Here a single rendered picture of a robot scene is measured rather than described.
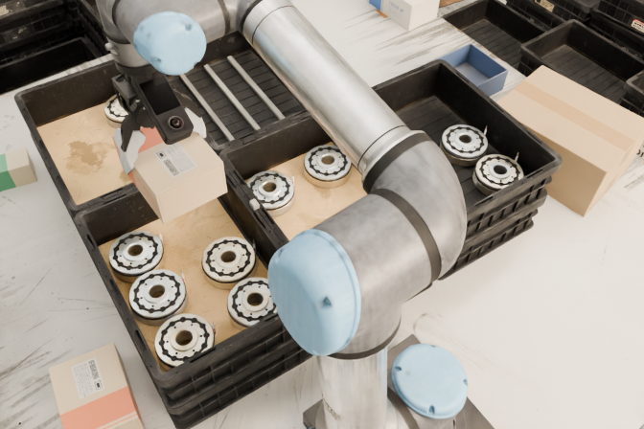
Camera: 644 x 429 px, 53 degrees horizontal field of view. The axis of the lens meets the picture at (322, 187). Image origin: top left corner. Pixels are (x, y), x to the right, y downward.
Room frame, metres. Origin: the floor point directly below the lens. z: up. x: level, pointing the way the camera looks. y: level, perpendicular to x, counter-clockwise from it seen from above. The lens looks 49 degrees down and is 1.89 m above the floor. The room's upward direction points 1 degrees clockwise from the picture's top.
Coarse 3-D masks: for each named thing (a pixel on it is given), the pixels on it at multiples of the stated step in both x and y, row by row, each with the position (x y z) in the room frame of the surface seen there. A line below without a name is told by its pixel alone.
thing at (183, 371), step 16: (128, 192) 0.80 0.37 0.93; (240, 192) 0.81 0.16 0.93; (96, 208) 0.76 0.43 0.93; (80, 224) 0.72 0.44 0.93; (272, 240) 0.69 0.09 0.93; (96, 256) 0.65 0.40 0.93; (112, 288) 0.58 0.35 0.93; (128, 320) 0.52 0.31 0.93; (272, 320) 0.54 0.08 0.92; (240, 336) 0.50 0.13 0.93; (256, 336) 0.51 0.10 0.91; (144, 352) 0.47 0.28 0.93; (224, 352) 0.48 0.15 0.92; (176, 368) 0.44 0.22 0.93; (192, 368) 0.44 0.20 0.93; (160, 384) 0.42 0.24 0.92
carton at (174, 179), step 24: (144, 144) 0.74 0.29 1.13; (192, 144) 0.74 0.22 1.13; (144, 168) 0.69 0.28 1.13; (168, 168) 0.69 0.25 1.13; (192, 168) 0.69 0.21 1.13; (216, 168) 0.70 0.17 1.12; (144, 192) 0.68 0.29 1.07; (168, 192) 0.64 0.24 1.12; (192, 192) 0.67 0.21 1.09; (216, 192) 0.69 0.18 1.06; (168, 216) 0.64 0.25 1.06
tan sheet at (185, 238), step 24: (192, 216) 0.82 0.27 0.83; (216, 216) 0.82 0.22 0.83; (168, 240) 0.76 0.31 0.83; (192, 240) 0.76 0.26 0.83; (168, 264) 0.70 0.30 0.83; (192, 264) 0.70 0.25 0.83; (120, 288) 0.65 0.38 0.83; (192, 288) 0.65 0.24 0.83; (216, 288) 0.65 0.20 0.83; (192, 312) 0.60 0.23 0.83; (216, 312) 0.60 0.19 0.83; (144, 336) 0.55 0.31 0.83; (216, 336) 0.55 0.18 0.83
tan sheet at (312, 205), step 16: (304, 160) 0.99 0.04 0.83; (288, 176) 0.94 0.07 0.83; (304, 176) 0.94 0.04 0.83; (352, 176) 0.95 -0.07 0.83; (304, 192) 0.89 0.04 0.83; (320, 192) 0.90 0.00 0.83; (336, 192) 0.90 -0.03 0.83; (352, 192) 0.90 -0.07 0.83; (304, 208) 0.85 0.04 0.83; (320, 208) 0.85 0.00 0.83; (336, 208) 0.85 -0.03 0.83; (288, 224) 0.81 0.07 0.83; (304, 224) 0.81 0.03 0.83
